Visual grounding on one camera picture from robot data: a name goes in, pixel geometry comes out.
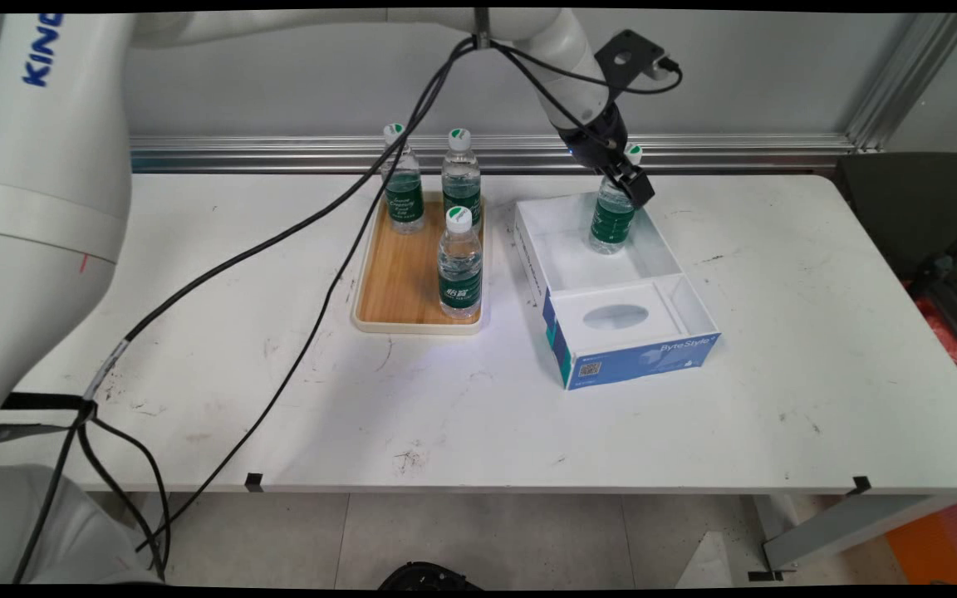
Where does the white and blue cardboard box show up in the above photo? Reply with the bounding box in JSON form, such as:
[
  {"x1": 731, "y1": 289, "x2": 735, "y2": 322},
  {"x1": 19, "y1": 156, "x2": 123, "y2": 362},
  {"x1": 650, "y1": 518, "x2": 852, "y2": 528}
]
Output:
[{"x1": 514, "y1": 193, "x2": 723, "y2": 391}]

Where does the thin black cable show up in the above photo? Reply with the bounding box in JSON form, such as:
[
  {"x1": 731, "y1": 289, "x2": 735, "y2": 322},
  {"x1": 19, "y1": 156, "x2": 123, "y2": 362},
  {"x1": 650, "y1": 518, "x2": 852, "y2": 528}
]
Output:
[{"x1": 136, "y1": 37, "x2": 483, "y2": 553}]

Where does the grey table leg beam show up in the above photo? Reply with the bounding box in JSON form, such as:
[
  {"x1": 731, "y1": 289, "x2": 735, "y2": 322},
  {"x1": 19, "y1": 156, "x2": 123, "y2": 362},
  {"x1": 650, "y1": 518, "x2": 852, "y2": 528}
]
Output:
[{"x1": 751, "y1": 493, "x2": 949, "y2": 576}]

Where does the black cable strap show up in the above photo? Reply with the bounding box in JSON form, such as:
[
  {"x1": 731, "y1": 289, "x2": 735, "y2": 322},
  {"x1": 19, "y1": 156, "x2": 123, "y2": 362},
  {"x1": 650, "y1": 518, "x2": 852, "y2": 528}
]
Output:
[{"x1": 0, "y1": 392, "x2": 99, "y2": 414}]

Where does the clear water bottle green label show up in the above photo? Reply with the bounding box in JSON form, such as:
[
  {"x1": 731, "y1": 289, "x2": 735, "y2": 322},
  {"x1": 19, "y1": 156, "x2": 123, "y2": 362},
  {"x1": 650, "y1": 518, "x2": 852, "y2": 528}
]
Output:
[
  {"x1": 437, "y1": 205, "x2": 484, "y2": 321},
  {"x1": 441, "y1": 127, "x2": 483, "y2": 229},
  {"x1": 588, "y1": 143, "x2": 645, "y2": 256},
  {"x1": 380, "y1": 122, "x2": 427, "y2": 235}
]

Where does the black camera cable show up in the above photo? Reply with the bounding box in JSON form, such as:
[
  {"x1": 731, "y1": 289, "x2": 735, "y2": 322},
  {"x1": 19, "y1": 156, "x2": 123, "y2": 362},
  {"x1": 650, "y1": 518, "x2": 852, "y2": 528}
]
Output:
[{"x1": 483, "y1": 37, "x2": 685, "y2": 95}]

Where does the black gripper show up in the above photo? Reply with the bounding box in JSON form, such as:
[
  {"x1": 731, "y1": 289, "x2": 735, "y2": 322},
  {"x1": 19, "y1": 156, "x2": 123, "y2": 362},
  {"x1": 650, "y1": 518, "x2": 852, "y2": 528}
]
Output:
[{"x1": 560, "y1": 102, "x2": 656, "y2": 209}]

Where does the aluminium frame rail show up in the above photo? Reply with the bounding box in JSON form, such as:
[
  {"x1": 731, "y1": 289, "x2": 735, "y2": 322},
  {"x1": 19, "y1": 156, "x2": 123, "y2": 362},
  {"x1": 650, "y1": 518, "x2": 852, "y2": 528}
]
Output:
[{"x1": 130, "y1": 133, "x2": 857, "y2": 175}]

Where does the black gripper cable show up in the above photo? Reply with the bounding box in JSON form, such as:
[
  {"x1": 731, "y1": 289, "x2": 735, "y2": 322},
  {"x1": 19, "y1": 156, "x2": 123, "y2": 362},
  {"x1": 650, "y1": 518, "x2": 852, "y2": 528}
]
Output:
[{"x1": 491, "y1": 42, "x2": 616, "y2": 152}]

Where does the black round object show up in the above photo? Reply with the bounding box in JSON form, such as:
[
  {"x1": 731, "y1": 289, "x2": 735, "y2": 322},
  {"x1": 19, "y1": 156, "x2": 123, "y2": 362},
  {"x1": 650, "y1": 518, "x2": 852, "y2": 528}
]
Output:
[{"x1": 377, "y1": 561, "x2": 483, "y2": 591}]

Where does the red foam mat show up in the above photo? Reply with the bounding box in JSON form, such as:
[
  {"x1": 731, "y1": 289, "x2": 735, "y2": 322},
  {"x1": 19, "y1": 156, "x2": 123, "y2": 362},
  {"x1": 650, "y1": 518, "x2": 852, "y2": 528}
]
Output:
[{"x1": 902, "y1": 282, "x2": 957, "y2": 399}]

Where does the black cable with white tape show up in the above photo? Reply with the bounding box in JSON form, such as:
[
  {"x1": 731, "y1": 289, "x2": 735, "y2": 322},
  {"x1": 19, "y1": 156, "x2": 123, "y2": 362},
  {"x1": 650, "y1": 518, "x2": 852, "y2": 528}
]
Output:
[{"x1": 12, "y1": 33, "x2": 483, "y2": 582}]

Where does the wooden tray with cream rim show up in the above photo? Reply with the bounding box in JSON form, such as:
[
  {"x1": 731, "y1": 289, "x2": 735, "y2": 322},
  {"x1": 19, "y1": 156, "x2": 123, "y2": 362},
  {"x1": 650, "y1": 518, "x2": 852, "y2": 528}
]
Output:
[{"x1": 351, "y1": 193, "x2": 488, "y2": 336}]

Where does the slanted aluminium frame post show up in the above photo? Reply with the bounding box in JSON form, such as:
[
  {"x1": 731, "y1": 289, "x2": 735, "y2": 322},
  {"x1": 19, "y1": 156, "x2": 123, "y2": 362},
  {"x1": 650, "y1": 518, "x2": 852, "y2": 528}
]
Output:
[{"x1": 844, "y1": 12, "x2": 957, "y2": 152}]

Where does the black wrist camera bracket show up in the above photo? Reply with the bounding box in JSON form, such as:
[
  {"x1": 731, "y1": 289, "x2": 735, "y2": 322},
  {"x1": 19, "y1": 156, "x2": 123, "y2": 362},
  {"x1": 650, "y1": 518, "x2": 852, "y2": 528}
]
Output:
[{"x1": 593, "y1": 29, "x2": 669, "y2": 94}]

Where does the orange box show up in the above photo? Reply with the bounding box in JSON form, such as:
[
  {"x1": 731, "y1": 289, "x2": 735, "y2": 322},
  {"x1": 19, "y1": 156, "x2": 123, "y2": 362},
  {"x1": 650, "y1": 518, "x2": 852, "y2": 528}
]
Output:
[{"x1": 886, "y1": 496, "x2": 957, "y2": 585}]

